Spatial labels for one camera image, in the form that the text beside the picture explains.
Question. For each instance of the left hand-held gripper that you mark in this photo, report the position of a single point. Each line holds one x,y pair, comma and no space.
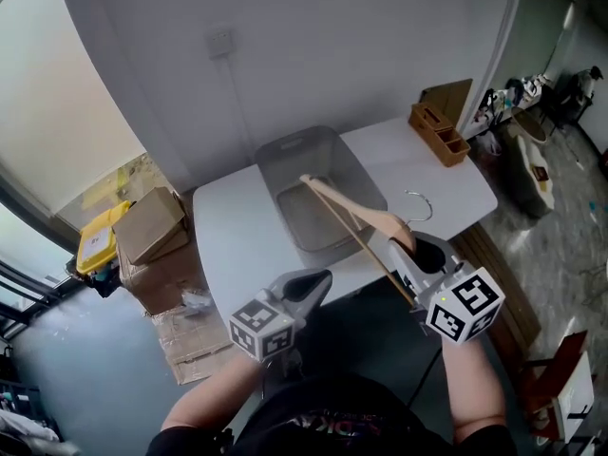
261,330

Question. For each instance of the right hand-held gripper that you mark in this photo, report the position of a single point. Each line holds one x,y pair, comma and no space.
461,307

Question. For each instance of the wooden clothes hanger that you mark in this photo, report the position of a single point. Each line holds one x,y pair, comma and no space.
361,212

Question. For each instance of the grey plastic bin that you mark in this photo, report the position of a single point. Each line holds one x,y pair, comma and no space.
280,159

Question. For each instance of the person's left forearm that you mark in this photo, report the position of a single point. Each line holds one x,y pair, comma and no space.
214,392

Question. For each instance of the person's right forearm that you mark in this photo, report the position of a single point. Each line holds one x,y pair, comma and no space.
475,387

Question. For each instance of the large cardboard box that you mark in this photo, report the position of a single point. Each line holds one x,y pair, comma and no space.
157,283

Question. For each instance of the small cardboard box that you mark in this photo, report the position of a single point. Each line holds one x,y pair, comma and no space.
152,221

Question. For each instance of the yellow lidded box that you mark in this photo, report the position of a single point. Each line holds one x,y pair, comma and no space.
97,240

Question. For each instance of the white table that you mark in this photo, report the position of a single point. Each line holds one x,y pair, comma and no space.
228,235

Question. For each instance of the stack of wooden slats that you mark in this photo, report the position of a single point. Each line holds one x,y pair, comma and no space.
513,302

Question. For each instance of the clear plastic bags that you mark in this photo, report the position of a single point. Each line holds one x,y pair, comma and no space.
197,302

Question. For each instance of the beige curved sofa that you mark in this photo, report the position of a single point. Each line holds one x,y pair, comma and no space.
522,183

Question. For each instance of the wooden desk organizer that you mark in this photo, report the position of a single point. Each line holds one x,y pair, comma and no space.
442,136

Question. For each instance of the person's black printed shirt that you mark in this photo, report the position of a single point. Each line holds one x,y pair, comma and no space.
332,421

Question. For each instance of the reddish wooden chair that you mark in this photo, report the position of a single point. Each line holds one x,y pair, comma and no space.
537,387

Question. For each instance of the brown cardboard sheet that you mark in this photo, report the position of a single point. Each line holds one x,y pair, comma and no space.
456,98

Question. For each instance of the round wooden tray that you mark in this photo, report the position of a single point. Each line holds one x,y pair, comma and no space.
528,124

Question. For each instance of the white board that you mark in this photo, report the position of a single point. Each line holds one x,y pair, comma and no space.
575,397

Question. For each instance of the black rack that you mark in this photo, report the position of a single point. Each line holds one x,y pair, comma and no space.
19,397

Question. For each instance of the black-framed window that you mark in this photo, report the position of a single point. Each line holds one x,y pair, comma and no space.
28,88

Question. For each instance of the white wall socket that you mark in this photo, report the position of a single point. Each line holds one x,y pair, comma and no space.
219,42

